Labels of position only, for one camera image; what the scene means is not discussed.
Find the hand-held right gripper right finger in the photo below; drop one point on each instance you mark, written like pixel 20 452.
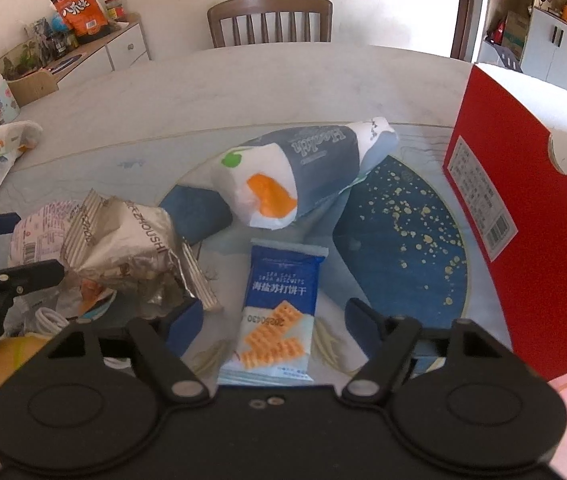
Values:
pixel 361 317

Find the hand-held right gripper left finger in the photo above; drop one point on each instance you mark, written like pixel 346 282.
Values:
pixel 186 325

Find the blue biscuit packet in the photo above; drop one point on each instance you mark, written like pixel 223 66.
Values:
pixel 278 285

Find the silver snack bag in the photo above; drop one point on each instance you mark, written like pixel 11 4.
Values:
pixel 123 245

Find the blue white tissue pack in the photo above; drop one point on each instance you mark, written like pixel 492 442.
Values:
pixel 313 160

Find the red cardboard box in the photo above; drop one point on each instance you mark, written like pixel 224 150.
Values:
pixel 538 210

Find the white marble desktop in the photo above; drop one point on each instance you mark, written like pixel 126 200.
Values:
pixel 263 85

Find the pink white packet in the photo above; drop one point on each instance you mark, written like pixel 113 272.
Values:
pixel 38 232

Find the yellow round object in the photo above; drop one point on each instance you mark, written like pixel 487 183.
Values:
pixel 8 360

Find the orange teal wrapper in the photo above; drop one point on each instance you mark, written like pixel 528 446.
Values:
pixel 94 300

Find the white printed plastic bag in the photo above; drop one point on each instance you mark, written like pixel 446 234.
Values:
pixel 8 137

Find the printed glass turntable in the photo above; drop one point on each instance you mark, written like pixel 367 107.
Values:
pixel 413 210

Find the printed clear box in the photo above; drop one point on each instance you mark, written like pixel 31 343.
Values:
pixel 18 57

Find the blue oval tray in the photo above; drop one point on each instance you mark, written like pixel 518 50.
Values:
pixel 63 62

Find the cluster of dark jars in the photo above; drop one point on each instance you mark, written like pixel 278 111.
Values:
pixel 53 42

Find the white sideboard cabinet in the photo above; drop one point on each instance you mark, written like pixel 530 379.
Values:
pixel 123 47

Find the orange snack bag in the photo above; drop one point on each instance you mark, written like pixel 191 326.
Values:
pixel 80 12

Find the small spice jars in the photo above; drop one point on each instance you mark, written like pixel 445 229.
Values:
pixel 115 8

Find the brown cardboard box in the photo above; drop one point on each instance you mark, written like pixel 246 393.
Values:
pixel 516 32

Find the brown wooden chair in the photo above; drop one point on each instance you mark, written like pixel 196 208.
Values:
pixel 268 5

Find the brown door frame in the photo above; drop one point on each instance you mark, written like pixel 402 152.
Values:
pixel 468 10

